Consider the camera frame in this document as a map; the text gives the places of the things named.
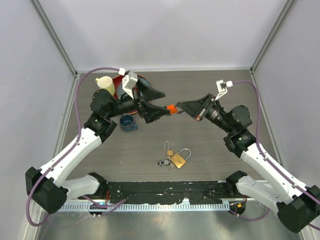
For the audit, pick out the dark blue mug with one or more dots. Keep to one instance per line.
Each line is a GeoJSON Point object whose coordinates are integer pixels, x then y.
{"type": "Point", "coordinates": [127, 123]}

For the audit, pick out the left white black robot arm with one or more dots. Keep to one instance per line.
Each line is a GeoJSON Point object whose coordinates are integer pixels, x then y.
{"type": "Point", "coordinates": [48, 186]}

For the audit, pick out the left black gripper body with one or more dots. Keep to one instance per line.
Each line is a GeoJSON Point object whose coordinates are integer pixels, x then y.
{"type": "Point", "coordinates": [138, 98]}

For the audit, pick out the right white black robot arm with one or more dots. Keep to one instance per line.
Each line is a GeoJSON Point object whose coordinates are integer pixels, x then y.
{"type": "Point", "coordinates": [295, 204]}

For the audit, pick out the keys with grey charm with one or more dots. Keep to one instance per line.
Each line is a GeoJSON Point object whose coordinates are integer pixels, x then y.
{"type": "Point", "coordinates": [166, 163]}

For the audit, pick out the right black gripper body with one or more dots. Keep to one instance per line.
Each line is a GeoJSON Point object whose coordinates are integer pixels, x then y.
{"type": "Point", "coordinates": [203, 112]}

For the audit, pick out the blue-grey ceramic plate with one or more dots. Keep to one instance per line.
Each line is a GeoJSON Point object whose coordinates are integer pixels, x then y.
{"type": "Point", "coordinates": [146, 82]}

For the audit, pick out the small brass padlock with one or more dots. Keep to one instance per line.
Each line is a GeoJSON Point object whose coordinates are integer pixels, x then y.
{"type": "Point", "coordinates": [166, 147]}

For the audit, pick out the red round tray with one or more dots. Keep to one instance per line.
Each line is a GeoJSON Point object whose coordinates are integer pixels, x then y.
{"type": "Point", "coordinates": [122, 98]}

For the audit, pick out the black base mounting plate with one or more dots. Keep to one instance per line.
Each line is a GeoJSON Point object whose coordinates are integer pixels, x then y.
{"type": "Point", "coordinates": [168, 192]}

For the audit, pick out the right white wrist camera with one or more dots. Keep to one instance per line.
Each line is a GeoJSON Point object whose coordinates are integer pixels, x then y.
{"type": "Point", "coordinates": [222, 87]}

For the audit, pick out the yellow ceramic mug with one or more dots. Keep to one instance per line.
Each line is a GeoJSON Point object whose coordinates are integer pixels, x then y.
{"type": "Point", "coordinates": [106, 83]}

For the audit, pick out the large brass padlock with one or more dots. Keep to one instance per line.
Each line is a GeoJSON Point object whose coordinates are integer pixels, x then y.
{"type": "Point", "coordinates": [178, 160]}

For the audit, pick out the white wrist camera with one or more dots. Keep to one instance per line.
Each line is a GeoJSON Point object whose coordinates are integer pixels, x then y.
{"type": "Point", "coordinates": [129, 81]}
{"type": "Point", "coordinates": [222, 87]}

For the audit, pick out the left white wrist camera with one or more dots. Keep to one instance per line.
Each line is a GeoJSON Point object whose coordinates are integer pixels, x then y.
{"type": "Point", "coordinates": [129, 81]}

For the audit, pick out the orange black padlock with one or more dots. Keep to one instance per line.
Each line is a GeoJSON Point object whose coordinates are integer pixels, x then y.
{"type": "Point", "coordinates": [173, 110]}

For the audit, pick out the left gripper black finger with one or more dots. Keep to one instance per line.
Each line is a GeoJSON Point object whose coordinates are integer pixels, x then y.
{"type": "Point", "coordinates": [151, 113]}
{"type": "Point", "coordinates": [148, 92]}

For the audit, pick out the white slotted cable duct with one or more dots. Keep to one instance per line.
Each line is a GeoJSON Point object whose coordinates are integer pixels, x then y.
{"type": "Point", "coordinates": [185, 206]}

